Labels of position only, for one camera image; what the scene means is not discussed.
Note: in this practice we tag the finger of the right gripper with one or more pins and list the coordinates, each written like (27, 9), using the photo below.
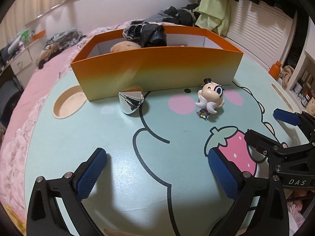
(302, 119)
(265, 145)

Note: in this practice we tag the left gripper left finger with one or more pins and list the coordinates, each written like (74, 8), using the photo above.
(44, 216)

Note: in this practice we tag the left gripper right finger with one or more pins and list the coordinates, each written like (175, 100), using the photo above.
(270, 214)

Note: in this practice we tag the cartoon figure keychain toy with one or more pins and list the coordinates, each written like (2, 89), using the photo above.
(210, 97)

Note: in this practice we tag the silver foil cone packet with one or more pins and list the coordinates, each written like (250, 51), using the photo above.
(131, 99)

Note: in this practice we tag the brown hamster plush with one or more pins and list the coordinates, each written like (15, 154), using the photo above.
(124, 46)

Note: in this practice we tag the black drawstring pouch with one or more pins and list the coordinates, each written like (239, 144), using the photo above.
(146, 35)

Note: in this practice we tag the orange water bottle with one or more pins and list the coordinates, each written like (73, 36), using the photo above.
(275, 70)

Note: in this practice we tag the pink floral bed quilt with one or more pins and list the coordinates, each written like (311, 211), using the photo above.
(18, 134)

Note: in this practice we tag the orange gradient cardboard box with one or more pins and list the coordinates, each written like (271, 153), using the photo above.
(191, 55)

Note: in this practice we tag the white desk with drawers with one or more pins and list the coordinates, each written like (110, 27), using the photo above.
(23, 61)

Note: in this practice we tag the light green hanging garment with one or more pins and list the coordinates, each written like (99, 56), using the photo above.
(214, 15)

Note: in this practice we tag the patterned grey clothes heap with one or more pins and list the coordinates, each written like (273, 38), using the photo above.
(66, 39)

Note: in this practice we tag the dark clothes pile on bed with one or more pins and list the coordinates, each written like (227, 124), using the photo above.
(184, 16)

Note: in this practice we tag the green plastic cup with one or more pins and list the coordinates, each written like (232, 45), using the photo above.
(26, 37)

